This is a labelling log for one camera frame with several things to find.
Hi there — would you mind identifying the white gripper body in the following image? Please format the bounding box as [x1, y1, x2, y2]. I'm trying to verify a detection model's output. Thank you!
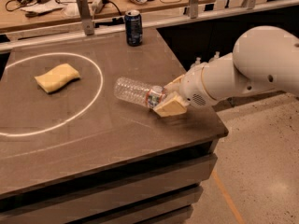
[179, 63, 218, 107]

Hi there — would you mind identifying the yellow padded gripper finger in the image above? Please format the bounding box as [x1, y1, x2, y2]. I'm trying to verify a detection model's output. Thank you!
[153, 91, 189, 117]
[164, 75, 184, 93]

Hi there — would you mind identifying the clear plastic water bottle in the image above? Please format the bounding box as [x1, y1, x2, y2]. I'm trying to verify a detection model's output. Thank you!
[114, 77, 166, 109]

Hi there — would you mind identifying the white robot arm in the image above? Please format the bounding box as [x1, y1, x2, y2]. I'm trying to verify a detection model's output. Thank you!
[154, 26, 299, 117]

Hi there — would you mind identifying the right clear sanitizer bottle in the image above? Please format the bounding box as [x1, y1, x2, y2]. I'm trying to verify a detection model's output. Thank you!
[209, 51, 220, 62]

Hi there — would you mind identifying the yellow sponge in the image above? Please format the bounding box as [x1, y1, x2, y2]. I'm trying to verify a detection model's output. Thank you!
[35, 63, 80, 93]

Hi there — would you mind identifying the blue soda can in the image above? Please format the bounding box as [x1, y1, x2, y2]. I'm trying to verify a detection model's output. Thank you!
[124, 9, 143, 47]

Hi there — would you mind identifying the grey metal post middle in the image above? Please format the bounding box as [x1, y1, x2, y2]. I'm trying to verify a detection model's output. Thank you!
[187, 0, 198, 19]

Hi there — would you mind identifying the grey metal post left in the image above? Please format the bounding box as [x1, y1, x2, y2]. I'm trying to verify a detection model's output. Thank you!
[76, 0, 94, 35]

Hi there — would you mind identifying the black tool with cable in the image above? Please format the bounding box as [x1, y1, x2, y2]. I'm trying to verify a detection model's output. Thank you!
[5, 0, 50, 12]

